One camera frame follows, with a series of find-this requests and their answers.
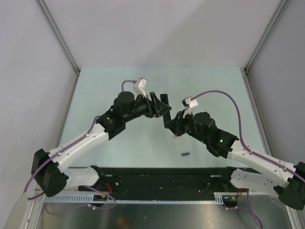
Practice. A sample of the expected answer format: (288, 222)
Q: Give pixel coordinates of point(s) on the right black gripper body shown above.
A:
(186, 122)

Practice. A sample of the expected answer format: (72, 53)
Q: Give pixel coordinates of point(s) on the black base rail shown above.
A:
(166, 183)

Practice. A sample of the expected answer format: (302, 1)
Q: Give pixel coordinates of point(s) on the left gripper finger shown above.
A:
(159, 110)
(164, 100)

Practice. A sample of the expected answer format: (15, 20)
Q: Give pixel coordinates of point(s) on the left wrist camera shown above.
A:
(139, 87)

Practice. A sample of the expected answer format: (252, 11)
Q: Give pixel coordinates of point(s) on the black remote control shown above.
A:
(164, 117)

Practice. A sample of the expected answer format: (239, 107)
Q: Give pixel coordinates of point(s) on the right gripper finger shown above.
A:
(178, 131)
(172, 123)

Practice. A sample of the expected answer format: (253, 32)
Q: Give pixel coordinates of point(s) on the white slotted cable duct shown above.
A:
(93, 198)

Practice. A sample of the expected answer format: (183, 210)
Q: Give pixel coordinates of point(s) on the left aluminium frame post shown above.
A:
(51, 22)

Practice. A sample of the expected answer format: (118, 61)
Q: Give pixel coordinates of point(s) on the aluminium frame post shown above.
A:
(51, 22)
(275, 18)

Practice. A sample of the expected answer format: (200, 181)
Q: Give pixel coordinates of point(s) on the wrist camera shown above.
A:
(190, 105)
(139, 87)

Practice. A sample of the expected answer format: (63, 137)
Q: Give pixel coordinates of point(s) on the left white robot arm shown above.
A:
(51, 170)

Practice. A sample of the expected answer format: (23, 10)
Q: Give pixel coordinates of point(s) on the right aluminium frame post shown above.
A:
(275, 18)

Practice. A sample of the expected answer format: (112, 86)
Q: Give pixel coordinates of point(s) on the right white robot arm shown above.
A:
(283, 179)

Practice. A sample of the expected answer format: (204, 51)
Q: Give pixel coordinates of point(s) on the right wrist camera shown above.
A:
(190, 105)

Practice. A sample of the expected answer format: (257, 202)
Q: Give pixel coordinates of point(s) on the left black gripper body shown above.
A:
(142, 107)

